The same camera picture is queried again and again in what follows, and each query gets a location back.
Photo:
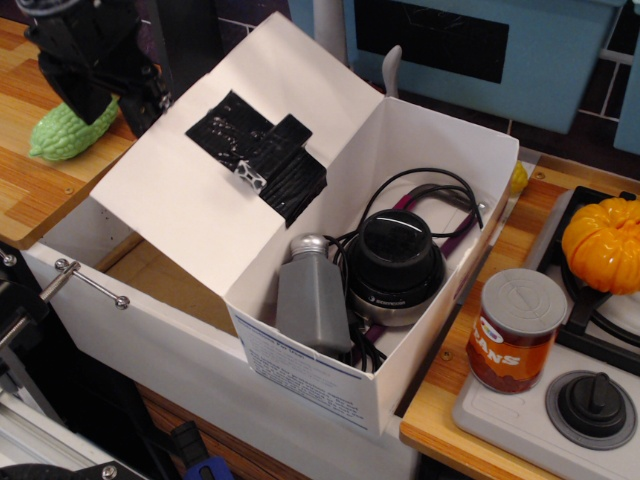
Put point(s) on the black stove knob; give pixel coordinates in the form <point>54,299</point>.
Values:
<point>591,410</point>

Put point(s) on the blue toy oven cabinet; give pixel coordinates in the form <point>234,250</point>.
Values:
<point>526,61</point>

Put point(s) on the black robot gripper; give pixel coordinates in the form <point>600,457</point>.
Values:
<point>89,51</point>

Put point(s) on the orange pumpkin toy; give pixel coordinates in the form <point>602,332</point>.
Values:
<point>601,245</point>

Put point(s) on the grey square bottle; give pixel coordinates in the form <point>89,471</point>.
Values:
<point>311,308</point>

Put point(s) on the purple stethoscope tube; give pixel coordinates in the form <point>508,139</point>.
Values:
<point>364,354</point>

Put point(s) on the metal clamp screw bar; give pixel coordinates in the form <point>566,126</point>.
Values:
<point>68,270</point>

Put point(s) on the black 3D mouse puck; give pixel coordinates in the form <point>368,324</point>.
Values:
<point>394,268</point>

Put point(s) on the green bitter melon toy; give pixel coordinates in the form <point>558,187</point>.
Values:
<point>62,135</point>

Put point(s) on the blue handled tool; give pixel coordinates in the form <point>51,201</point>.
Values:
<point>191,449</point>

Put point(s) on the white toy stove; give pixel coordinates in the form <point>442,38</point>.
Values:
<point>600,334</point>

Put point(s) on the white cardboard box with flap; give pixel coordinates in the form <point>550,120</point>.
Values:
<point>374,148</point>

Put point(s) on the orange bean can toy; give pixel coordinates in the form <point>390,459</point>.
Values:
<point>510,340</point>

